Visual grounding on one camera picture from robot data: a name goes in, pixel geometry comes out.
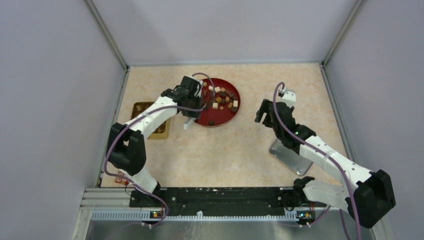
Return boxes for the steel serving tongs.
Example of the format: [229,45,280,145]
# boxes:
[183,117,196,130]

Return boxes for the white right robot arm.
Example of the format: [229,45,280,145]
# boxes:
[255,99,396,229]

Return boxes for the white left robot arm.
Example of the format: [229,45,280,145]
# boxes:
[103,75,205,207]

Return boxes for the gold chocolate box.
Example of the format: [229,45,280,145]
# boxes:
[131,101,172,141]

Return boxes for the red round tray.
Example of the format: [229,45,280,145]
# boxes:
[194,78,241,127]

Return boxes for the silver box lid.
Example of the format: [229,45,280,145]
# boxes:
[268,139,313,176]

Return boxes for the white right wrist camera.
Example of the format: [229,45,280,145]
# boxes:
[278,88,297,108]

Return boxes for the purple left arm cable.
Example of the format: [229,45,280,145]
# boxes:
[103,72,217,229]

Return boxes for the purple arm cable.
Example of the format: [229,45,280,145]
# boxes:
[103,72,217,229]
[272,82,363,240]

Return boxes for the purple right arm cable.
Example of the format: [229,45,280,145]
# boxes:
[272,82,363,240]

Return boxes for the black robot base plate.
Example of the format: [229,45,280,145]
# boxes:
[129,187,325,217]

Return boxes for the white cable duct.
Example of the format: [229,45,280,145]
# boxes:
[91,210,299,222]

